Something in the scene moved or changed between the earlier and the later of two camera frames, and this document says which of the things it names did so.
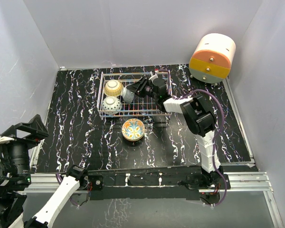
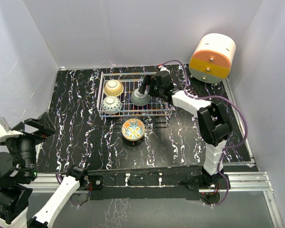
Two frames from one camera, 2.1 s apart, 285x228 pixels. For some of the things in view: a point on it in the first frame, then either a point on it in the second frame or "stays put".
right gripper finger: x=133 y=87 → x=142 y=88
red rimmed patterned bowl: x=128 y=95 → x=139 y=99
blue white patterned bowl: x=111 y=103 stays put
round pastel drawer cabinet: x=211 y=61 stays put
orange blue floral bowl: x=133 y=129 stays put
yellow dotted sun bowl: x=113 y=88 stays put
